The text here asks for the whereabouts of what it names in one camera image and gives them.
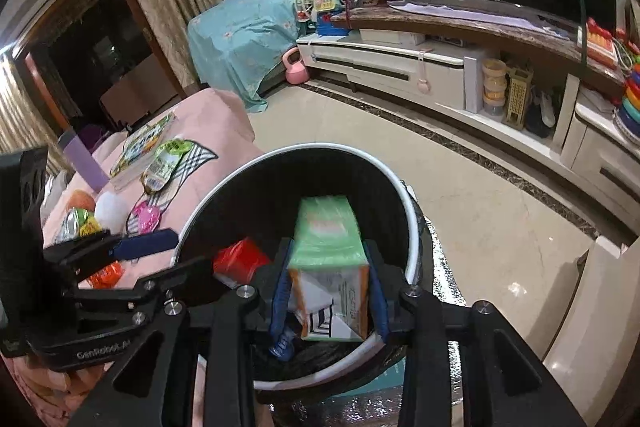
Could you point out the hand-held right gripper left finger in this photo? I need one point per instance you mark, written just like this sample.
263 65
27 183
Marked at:
279 302

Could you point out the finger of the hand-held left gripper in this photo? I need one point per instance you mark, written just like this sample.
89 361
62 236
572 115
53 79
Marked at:
185 276
145 244

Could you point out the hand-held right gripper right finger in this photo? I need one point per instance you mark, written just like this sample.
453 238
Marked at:
378 297

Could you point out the white foam fruit net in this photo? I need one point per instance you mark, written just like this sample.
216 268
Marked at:
111 212

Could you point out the red wrapper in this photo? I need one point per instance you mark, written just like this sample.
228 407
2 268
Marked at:
240 257

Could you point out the green orange carton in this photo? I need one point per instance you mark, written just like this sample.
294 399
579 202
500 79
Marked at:
325 227

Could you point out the white rimmed black trash bin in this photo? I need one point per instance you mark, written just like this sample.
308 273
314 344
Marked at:
235 192

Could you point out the small pink packet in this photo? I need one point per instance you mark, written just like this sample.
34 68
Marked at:
147 217

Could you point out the orange red snack packet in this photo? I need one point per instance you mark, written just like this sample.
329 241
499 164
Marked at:
106 276

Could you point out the orange red apple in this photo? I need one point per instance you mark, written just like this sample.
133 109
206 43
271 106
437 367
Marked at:
80 201

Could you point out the yellow snack packet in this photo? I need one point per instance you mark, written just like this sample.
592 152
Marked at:
89 224

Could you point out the green snack packet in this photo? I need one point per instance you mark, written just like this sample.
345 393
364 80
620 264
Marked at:
165 164

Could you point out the purple thermos bottle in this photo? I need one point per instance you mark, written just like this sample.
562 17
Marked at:
85 162

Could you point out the pink plaid patch blanket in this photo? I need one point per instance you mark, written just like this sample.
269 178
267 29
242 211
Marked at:
215 122

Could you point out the beige balcony cabinet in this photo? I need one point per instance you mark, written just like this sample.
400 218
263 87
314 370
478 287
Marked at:
140 92

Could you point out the wooden framed glass door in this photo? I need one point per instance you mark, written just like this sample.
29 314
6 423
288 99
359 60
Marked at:
100 37

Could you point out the cream white furniture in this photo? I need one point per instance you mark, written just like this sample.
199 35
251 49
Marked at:
590 307

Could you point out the pink hanging tag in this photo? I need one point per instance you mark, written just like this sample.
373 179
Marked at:
425 86

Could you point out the teal floral cover cloth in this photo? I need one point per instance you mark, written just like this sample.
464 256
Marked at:
240 37

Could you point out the pink kettlebell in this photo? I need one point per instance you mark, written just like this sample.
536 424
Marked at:
296 72

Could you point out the white tv cabinet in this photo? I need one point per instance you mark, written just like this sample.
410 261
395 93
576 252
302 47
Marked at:
390 68

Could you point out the beige wooden toy rack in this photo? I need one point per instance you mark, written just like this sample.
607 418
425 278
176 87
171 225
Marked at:
517 99

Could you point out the dark cloth bag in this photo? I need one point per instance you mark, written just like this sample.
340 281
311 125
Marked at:
540 117

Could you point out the white flat box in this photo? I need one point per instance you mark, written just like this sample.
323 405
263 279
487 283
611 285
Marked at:
395 38

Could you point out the white green bead toy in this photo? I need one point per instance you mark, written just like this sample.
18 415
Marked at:
306 4

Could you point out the white cloth under television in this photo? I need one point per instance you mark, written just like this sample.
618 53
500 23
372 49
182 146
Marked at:
475 14

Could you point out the colourful toy cash register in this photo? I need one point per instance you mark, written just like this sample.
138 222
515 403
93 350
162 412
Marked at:
330 2

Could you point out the red orange toy phone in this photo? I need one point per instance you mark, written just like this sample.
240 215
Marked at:
597 44

